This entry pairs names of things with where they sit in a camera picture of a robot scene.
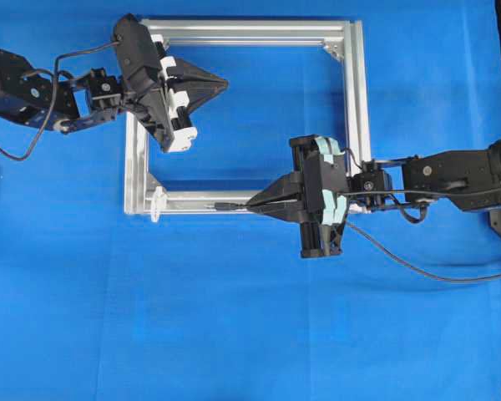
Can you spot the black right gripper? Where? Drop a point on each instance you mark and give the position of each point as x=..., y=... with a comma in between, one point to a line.
x=317, y=240

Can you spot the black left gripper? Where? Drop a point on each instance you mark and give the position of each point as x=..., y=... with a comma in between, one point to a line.
x=164, y=110

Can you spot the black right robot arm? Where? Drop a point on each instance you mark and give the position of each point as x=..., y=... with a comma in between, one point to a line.
x=468, y=178

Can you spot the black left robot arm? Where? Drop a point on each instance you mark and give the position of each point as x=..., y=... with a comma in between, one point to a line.
x=44, y=100

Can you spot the white zip tie loop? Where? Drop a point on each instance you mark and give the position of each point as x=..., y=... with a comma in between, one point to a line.
x=157, y=203

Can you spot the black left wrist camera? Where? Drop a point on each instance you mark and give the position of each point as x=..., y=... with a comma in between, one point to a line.
x=136, y=53

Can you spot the silver aluminium extrusion frame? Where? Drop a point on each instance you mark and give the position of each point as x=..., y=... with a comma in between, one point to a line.
x=342, y=39

